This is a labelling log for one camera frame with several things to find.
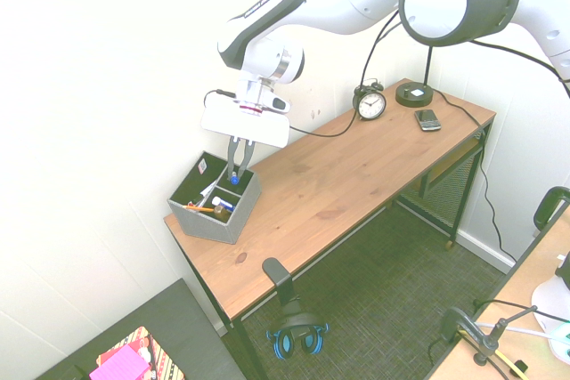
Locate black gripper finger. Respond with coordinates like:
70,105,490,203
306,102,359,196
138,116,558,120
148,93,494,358
237,139,257,179
226,135,240,182

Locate black metal table clamp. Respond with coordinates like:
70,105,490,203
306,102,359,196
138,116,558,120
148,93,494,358
437,305,538,368

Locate black lamp power cable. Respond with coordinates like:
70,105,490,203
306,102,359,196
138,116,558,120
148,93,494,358
432,88,518,263

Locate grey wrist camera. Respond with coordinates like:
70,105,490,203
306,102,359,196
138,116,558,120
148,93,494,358
265,95,292,114

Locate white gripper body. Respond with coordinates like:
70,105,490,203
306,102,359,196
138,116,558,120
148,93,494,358
200,95,291,149

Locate black low cabinet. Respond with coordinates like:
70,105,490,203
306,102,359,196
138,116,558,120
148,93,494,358
34,277,248,380

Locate wooden desk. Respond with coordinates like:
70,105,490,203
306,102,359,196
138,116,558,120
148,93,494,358
163,115,497,380

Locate white green power strip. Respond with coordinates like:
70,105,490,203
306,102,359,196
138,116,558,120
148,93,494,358
549,320,570,360

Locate grey fabric desk organizer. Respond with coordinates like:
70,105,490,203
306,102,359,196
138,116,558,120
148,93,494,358
167,150,263,246

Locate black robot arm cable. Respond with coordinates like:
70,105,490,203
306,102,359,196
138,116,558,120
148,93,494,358
469,38,570,99

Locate black mobile phone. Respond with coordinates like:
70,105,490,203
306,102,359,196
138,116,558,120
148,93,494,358
413,109,443,133

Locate red striped patterned box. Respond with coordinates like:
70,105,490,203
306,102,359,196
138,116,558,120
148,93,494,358
94,326,186,380

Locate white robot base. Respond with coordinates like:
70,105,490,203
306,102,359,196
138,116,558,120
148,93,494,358
531,251,570,337

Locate black twin-bell alarm clock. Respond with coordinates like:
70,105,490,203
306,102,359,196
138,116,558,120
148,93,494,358
353,78,387,123

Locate black and blue headphones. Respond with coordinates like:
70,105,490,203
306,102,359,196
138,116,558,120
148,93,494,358
265,295,331,361

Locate black desk lamp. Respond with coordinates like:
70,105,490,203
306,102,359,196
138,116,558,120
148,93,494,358
395,43,436,109

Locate thin black table cable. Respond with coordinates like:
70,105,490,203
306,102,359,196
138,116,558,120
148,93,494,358
472,296,570,324

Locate bright pink box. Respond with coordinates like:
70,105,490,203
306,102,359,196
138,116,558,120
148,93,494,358
88,343,152,380

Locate black headphone hanger hook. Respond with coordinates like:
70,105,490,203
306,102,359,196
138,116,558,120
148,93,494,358
261,257,296,306

